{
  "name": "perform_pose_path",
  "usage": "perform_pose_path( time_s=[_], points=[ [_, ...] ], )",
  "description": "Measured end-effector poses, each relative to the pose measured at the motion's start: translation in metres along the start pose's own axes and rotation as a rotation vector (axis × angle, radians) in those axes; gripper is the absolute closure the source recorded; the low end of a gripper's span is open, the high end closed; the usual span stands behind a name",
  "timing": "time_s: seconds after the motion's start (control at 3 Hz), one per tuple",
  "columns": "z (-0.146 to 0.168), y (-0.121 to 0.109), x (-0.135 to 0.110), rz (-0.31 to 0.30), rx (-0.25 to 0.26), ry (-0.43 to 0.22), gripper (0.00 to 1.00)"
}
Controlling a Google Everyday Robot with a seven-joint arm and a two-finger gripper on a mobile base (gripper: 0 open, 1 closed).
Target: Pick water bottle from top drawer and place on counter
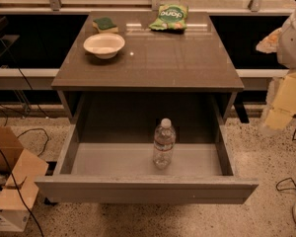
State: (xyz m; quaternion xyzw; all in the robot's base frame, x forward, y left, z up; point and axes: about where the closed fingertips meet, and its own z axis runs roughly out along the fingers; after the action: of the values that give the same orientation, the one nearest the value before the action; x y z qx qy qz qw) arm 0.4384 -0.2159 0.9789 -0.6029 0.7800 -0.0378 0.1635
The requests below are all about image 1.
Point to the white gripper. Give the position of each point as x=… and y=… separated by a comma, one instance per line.
x=293, y=44

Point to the clear plastic water bottle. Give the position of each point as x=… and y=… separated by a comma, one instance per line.
x=164, y=143

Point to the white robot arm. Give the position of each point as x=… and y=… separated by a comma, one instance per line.
x=281, y=94

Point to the grey cabinet with counter top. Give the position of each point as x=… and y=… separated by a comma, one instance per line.
x=193, y=61

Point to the open grey top drawer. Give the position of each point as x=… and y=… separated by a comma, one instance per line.
x=107, y=155

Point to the green chip bag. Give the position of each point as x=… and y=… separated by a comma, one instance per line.
x=171, y=17

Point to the white bowl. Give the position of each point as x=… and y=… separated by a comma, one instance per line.
x=104, y=46

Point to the green yellow sponge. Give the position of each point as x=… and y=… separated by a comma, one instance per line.
x=105, y=25

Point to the brown cardboard box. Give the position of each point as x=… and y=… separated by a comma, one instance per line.
x=18, y=192

